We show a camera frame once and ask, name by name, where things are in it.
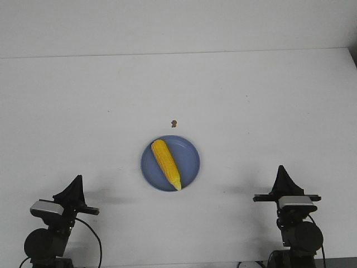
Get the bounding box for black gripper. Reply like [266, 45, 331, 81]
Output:
[253, 165, 321, 203]
[53, 175, 99, 226]

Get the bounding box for yellow corn cob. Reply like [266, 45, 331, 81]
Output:
[151, 139, 182, 191]

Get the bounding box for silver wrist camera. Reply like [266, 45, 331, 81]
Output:
[30, 200, 64, 218]
[278, 202, 317, 211]

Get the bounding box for blue round plate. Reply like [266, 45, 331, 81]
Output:
[141, 135, 200, 192]

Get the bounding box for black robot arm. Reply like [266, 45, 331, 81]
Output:
[24, 175, 103, 267]
[253, 165, 324, 267]

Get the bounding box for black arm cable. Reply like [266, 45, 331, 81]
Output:
[19, 217, 103, 268]
[306, 213, 326, 268]

